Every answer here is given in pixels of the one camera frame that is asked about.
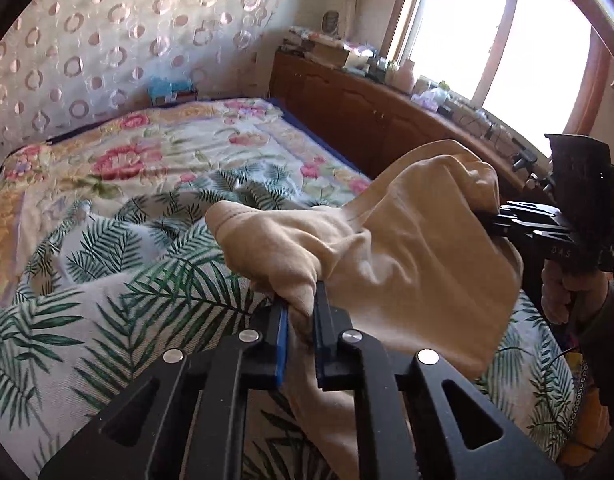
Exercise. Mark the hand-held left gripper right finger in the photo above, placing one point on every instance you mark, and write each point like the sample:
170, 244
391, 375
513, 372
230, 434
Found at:
327, 345

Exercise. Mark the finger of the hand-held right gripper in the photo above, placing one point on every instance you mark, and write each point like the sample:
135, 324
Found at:
529, 212
532, 235

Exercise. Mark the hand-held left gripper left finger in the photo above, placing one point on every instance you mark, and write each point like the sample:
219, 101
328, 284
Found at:
282, 345

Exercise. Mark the beige printed t-shirt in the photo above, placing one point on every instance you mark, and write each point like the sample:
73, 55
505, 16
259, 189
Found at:
412, 260

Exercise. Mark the person's right hand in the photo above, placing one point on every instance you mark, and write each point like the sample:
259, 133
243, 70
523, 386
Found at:
554, 295

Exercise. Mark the tissue pack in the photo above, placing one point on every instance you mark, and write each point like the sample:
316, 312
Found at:
429, 100

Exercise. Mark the small green cap bottle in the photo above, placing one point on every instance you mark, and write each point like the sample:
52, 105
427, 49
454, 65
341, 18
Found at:
443, 85

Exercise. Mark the leaf print blanket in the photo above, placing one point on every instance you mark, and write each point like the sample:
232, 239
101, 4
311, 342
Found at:
112, 320

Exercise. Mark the yellow patterned cloth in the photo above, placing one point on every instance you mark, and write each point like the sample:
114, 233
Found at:
584, 405

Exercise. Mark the window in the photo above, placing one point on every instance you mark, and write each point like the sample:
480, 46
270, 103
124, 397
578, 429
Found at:
462, 35

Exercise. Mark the long wooden cabinet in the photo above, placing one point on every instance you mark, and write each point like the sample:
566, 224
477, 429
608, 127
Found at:
347, 110

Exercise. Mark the floral quilt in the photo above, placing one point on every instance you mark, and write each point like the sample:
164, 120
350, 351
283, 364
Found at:
137, 150

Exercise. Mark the cardboard box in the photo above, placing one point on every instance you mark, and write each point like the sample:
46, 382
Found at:
337, 55

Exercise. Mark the tied patterned window curtain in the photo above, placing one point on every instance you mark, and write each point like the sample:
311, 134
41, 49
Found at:
367, 0

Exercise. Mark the small round grey object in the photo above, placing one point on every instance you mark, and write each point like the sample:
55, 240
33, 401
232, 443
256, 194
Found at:
331, 22

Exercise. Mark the light blue box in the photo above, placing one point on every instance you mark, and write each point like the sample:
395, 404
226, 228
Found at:
167, 91

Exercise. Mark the pile of papers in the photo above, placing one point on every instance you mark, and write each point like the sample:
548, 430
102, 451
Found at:
307, 40

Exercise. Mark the circle pattern sheer curtain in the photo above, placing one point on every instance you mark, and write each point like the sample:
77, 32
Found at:
112, 35

